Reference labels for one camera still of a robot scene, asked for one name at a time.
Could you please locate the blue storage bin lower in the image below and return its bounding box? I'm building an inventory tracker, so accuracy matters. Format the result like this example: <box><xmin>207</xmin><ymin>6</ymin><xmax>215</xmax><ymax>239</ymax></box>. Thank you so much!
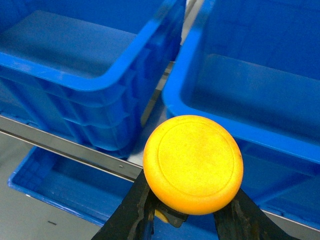
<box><xmin>6</xmin><ymin>145</ymin><xmax>221</xmax><ymax>240</ymax></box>

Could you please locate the metal shelf rail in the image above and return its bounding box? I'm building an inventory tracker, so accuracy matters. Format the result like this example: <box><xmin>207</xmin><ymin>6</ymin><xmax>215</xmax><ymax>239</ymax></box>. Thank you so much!
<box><xmin>0</xmin><ymin>116</ymin><xmax>320</xmax><ymax>240</ymax></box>

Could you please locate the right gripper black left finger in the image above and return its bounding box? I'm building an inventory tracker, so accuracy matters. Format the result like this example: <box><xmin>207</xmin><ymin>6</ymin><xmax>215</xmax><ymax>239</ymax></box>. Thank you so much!
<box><xmin>92</xmin><ymin>171</ymin><xmax>157</xmax><ymax>240</ymax></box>

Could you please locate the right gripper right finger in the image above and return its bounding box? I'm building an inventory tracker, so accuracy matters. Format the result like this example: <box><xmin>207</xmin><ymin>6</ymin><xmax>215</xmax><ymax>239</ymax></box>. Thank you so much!
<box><xmin>213</xmin><ymin>189</ymin><xmax>293</xmax><ymax>240</ymax></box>

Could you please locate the blue storage bin left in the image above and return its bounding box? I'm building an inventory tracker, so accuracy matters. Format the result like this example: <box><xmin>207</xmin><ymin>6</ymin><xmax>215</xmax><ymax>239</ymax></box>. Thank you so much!
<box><xmin>0</xmin><ymin>0</ymin><xmax>186</xmax><ymax>158</ymax></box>

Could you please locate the blue storage bin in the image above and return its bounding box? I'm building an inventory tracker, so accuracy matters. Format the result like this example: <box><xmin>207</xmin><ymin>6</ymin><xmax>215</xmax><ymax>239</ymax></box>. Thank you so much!
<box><xmin>162</xmin><ymin>0</ymin><xmax>320</xmax><ymax>222</ymax></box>
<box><xmin>0</xmin><ymin>0</ymin><xmax>186</xmax><ymax>158</ymax></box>
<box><xmin>6</xmin><ymin>145</ymin><xmax>221</xmax><ymax>240</ymax></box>

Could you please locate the yellow mushroom push button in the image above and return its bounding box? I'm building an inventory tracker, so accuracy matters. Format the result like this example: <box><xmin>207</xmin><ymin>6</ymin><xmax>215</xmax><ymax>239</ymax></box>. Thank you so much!
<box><xmin>143</xmin><ymin>115</ymin><xmax>244</xmax><ymax>216</ymax></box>

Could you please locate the blue storage bin right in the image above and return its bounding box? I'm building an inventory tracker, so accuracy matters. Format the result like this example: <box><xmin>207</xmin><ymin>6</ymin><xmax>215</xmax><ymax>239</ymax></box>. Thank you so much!
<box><xmin>162</xmin><ymin>0</ymin><xmax>320</xmax><ymax>222</ymax></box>

